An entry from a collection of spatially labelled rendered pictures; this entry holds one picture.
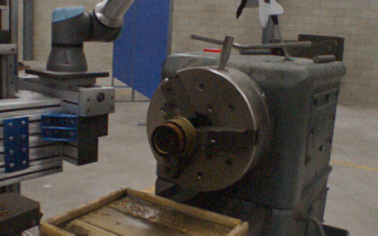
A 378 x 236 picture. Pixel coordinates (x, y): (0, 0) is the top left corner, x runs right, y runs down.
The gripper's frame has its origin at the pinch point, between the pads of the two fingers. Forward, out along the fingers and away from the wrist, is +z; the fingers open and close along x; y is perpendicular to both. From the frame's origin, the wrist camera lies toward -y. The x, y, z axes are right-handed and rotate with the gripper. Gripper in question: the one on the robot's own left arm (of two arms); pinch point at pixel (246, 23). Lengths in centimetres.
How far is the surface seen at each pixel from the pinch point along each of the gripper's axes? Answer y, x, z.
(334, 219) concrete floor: 183, 126, 134
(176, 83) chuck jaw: -13.5, 1.4, 17.9
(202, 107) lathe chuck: -7.0, -2.9, 21.8
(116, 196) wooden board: -23, 0, 49
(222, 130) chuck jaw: -5.0, -12.0, 24.0
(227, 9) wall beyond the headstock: 448, 1013, 27
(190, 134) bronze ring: -12.2, -11.8, 25.8
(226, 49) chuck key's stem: -3.9, -1.1, 7.2
